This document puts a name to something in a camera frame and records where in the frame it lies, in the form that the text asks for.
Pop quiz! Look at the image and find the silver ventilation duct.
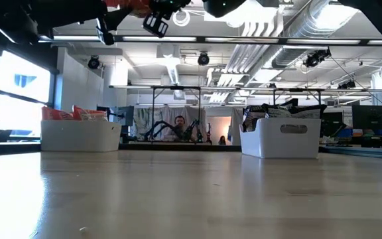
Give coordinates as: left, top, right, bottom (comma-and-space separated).
272, 0, 374, 69

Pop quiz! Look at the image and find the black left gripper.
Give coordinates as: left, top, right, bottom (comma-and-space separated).
96, 6, 133, 46

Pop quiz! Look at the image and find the white hanging cloth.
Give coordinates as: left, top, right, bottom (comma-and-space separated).
227, 108, 245, 146
133, 105, 208, 142

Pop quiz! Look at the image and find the white cable coil ring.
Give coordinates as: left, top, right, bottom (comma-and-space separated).
172, 9, 191, 27

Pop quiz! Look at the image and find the large bright window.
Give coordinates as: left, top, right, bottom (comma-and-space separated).
0, 49, 56, 139

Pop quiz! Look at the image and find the black ceiling light rail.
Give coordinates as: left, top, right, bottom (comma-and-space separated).
38, 34, 382, 46

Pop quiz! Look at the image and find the black Maruchan noodle pack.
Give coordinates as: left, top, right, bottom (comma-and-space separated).
264, 98, 328, 120
241, 105, 267, 133

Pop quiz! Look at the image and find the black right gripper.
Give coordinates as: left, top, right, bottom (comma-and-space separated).
142, 0, 192, 39

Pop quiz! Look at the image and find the black metal frame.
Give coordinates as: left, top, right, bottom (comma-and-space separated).
151, 85, 202, 143
272, 87, 323, 107

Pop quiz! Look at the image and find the blue flat board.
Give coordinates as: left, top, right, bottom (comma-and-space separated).
320, 145, 382, 161

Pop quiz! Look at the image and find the white plastic bin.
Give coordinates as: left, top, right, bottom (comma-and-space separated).
40, 119, 123, 153
239, 118, 322, 159

